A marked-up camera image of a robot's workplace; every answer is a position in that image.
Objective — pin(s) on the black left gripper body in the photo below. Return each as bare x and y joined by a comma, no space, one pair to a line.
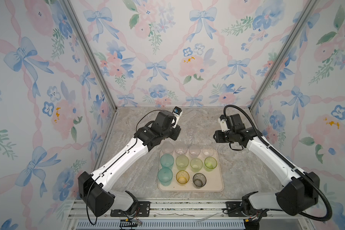
173,134

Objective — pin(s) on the grey smoky cup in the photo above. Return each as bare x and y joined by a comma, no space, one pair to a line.
199,180

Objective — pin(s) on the aluminium frame rail base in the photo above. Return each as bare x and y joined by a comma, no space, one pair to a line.
183,214

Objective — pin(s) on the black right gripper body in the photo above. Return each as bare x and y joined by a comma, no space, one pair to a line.
223,137

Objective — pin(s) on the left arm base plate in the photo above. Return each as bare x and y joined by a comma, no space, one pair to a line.
139,209

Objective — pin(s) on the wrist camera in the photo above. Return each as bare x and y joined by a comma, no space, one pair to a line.
177,112
223,123

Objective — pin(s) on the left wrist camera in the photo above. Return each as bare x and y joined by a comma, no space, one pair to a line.
177,112

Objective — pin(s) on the teal cup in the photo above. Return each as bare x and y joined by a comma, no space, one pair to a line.
167,161
165,176

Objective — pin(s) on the small green cup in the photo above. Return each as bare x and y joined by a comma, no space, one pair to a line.
196,165

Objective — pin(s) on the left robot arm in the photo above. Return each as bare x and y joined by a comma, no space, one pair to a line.
95,188

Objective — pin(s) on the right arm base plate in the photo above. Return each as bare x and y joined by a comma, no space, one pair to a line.
238,209

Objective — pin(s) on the right aluminium corner post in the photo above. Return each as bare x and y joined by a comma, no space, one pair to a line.
304,16

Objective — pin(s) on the clear cup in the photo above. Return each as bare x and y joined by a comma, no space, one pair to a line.
194,151
167,148
208,151
181,149

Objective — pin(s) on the tall light green cup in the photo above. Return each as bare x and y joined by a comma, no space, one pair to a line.
182,162

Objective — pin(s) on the yellow cup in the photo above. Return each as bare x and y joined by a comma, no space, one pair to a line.
182,177

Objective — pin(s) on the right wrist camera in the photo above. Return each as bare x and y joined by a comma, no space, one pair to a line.
223,123

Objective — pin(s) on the beige rectangular tray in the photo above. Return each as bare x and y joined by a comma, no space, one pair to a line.
214,179

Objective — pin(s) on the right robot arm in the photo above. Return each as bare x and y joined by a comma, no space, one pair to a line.
298,191

